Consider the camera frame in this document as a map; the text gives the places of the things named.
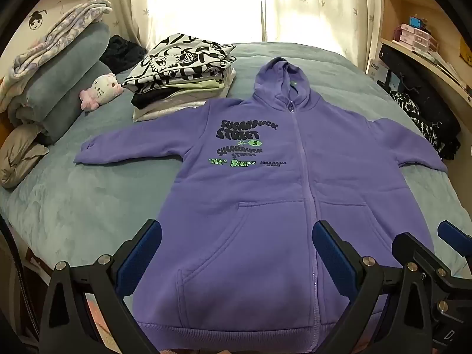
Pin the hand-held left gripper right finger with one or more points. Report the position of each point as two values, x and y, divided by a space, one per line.
332 258

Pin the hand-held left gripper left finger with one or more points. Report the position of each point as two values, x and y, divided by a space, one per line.
142 254

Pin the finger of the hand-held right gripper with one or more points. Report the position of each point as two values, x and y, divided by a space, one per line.
424 254
455 234

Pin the purple zip hoodie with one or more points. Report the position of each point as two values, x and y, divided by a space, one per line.
258 191

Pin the bed with grey-green cover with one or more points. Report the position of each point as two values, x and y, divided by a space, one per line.
110 199

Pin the black and white patterned cloth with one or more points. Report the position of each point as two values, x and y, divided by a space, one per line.
409 108

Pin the black bag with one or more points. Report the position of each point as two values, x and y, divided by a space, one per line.
424 88

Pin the black folded garment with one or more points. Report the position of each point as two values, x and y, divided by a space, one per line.
147 99

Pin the beige pillow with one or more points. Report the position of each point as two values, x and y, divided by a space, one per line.
18 155

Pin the light blue carton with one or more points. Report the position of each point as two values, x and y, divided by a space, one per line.
394 79

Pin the stack of white papers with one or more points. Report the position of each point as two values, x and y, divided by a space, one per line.
442 64

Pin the white cat plush toy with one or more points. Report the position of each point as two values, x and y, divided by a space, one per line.
105 86

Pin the light green folded garment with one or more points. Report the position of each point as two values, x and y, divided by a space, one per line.
199 86

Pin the white carton box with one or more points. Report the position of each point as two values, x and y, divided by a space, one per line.
376 70

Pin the black and white printed garment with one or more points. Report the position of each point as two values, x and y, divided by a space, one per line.
177 62

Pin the white folded garment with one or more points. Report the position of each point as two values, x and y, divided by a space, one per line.
229 77

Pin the stack of pink boxes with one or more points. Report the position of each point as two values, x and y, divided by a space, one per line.
420 38

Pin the black knit cloth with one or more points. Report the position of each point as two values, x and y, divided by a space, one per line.
121 53

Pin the small blue box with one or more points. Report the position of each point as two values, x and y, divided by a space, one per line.
416 23

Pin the wooden shelf desk unit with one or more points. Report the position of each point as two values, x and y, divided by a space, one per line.
392 14

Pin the lilac floral blanket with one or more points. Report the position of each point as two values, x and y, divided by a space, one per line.
62 29

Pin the cream leaf-print curtain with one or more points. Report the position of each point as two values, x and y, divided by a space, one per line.
121 0
332 7

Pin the cartoon wall sticker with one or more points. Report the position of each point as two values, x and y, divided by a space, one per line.
37 22

